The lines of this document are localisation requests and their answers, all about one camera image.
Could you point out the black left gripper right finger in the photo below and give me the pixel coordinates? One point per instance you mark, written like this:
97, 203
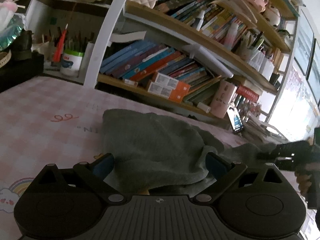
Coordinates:
226, 174

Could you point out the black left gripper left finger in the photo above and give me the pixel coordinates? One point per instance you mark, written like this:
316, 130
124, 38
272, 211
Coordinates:
98, 170

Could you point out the grey knit garment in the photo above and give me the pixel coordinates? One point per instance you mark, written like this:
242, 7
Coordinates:
162, 154

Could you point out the stack of books and papers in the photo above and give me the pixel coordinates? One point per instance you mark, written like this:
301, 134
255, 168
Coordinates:
259, 132

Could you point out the black smartphone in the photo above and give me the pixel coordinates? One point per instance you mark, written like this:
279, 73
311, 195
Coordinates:
234, 117

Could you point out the pink cartoon mug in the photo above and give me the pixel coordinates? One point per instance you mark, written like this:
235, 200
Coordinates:
222, 99

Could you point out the orange white box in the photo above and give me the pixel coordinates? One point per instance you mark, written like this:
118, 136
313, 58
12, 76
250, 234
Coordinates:
168, 87

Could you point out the row of upright books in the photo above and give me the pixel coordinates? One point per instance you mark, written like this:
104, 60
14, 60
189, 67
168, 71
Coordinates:
132, 65

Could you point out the white green pen cup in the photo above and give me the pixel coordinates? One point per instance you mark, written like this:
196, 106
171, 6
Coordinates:
71, 63

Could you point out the wooden white bookshelf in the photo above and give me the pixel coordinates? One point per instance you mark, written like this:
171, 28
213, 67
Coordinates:
124, 15

